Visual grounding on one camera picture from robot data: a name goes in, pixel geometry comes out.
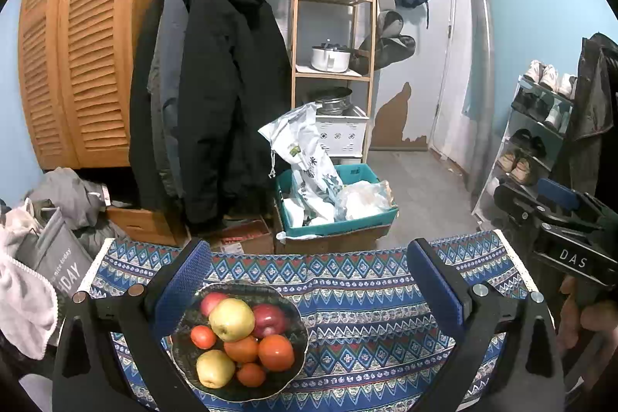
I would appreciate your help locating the dark hanging coat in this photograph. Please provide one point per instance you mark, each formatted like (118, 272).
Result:
(594, 117)

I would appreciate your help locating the wooden louvered wardrobe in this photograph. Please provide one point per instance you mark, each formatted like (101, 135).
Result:
(87, 55)

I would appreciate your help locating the wooden shelf rack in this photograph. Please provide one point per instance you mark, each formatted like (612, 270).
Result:
(295, 55)

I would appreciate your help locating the black hooded coat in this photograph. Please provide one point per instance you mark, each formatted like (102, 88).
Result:
(222, 103)

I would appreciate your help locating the small tangerine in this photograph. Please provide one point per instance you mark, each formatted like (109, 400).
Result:
(203, 337)
(251, 375)

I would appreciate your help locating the blue patterned tablecloth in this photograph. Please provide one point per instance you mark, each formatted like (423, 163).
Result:
(362, 296)

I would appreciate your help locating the grey jacket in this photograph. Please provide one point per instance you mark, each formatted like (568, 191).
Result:
(166, 79)

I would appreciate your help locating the white rice bag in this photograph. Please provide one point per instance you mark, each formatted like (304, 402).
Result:
(304, 151)

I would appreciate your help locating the orange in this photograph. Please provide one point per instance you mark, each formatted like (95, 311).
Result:
(241, 349)
(276, 353)

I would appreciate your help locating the yellow apple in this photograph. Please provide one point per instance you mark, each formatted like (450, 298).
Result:
(215, 368)
(231, 319)

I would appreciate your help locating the silver pipe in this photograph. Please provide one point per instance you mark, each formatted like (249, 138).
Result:
(480, 55)

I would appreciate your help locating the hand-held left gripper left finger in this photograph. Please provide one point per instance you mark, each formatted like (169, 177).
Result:
(181, 291)

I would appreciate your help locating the dark patterned glass bowl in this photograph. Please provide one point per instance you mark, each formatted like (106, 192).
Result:
(289, 374)

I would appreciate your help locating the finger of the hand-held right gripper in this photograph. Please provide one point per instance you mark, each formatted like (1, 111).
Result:
(557, 194)
(516, 204)

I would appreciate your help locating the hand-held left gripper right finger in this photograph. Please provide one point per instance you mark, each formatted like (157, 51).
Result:
(437, 291)

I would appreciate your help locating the clear plastic bag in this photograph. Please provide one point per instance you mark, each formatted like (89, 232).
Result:
(362, 199)

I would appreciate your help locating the wooden drawer box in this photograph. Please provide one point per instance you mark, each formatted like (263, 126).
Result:
(145, 226)

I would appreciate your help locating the white shoe rack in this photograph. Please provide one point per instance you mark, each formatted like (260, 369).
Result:
(495, 170)

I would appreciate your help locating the flat cardboard box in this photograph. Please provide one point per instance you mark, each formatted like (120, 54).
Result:
(246, 238)

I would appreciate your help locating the steel pot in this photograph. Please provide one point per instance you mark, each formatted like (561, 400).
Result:
(333, 100)

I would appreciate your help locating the grey hanging bag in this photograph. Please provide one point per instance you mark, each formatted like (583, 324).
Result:
(386, 47)

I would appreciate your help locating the grey printed tote bag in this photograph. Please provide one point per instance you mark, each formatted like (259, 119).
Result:
(58, 257)

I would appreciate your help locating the shoe rack with shoes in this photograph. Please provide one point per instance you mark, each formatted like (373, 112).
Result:
(524, 141)

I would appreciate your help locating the white door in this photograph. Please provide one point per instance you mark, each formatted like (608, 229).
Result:
(425, 69)

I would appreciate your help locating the white perforated basket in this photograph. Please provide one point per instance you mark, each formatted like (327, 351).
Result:
(345, 134)

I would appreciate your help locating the red apple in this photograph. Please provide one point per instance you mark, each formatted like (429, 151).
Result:
(210, 302)
(270, 320)

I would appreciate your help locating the grey clothes pile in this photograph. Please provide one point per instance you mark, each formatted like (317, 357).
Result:
(67, 195)

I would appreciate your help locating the person's right hand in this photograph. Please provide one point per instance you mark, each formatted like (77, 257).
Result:
(598, 320)

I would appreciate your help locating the teal plastic crate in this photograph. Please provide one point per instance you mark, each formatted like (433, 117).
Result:
(338, 226)

